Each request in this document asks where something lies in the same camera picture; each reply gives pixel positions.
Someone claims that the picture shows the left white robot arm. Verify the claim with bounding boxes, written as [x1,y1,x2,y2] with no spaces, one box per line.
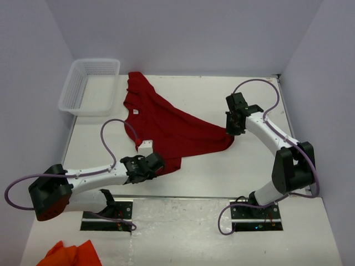
[28,146,165,221]

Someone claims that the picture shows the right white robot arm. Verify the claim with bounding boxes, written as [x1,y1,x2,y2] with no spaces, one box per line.
[226,93,317,218]

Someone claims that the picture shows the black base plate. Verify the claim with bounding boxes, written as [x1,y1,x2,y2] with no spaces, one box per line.
[80,200,133,233]
[230,204,283,232]

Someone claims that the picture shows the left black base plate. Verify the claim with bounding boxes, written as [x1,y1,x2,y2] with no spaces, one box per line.
[80,200,133,233]

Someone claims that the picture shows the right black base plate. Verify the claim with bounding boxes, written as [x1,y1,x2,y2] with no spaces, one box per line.
[230,204,283,232]

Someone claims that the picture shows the white plastic basket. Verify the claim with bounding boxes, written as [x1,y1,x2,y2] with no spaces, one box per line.
[58,58,120,116]

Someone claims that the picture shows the red t shirt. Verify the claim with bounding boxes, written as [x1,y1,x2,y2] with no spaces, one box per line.
[123,71,234,176]

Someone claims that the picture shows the orange cloth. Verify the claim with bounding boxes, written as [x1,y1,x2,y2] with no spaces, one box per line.
[37,240,102,266]

